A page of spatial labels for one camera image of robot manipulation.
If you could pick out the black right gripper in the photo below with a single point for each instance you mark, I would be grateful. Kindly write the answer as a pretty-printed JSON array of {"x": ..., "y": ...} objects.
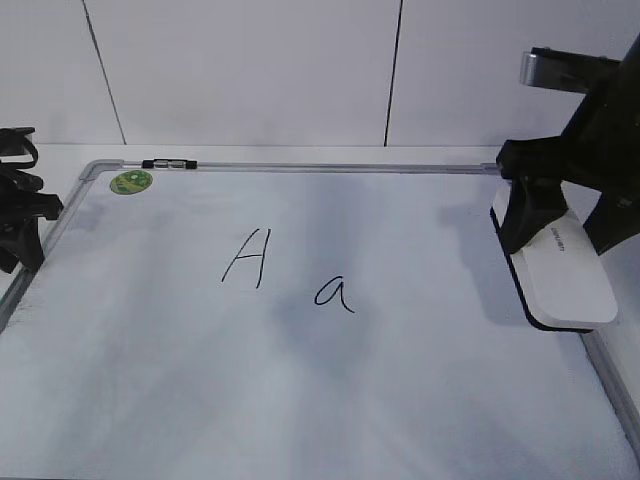
[{"x": 598, "y": 149}]

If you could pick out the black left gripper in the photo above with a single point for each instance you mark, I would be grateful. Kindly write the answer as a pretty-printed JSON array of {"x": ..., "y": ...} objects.
[{"x": 22, "y": 202}]

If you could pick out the white board eraser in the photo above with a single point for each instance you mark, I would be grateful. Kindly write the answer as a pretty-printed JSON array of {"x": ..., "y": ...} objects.
[{"x": 559, "y": 277}]

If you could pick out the round green magnet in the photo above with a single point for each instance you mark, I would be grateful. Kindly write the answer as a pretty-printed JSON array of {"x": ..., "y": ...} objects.
[{"x": 131, "y": 182}]

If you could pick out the white board with grey frame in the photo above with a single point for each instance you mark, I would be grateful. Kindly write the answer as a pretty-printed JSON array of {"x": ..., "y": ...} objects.
[{"x": 308, "y": 325}]

